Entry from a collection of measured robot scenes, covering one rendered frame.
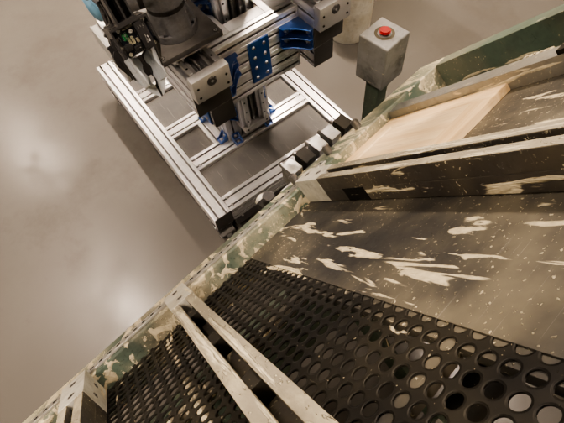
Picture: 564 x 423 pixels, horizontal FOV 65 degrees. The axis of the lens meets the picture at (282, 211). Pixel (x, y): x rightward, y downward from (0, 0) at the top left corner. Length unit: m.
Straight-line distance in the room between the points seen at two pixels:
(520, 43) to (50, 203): 2.25
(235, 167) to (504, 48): 1.27
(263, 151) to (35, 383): 1.45
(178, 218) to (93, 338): 0.68
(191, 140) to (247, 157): 0.31
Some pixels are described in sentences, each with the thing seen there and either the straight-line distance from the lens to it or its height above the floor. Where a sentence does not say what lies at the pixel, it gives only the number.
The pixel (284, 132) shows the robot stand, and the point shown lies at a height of 0.21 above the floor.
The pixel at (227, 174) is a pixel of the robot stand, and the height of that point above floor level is 0.21.
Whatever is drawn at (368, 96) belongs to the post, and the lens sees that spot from 1.77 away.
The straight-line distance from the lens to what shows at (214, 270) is 1.14.
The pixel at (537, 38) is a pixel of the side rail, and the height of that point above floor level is 1.15.
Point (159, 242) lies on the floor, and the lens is 2.27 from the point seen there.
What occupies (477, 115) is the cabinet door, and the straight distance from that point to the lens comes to 1.02.
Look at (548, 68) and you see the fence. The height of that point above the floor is 1.29.
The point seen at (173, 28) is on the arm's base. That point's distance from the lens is 1.44.
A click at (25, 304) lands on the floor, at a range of 2.45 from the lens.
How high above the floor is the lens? 1.94
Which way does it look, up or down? 61 degrees down
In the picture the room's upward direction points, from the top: 9 degrees counter-clockwise
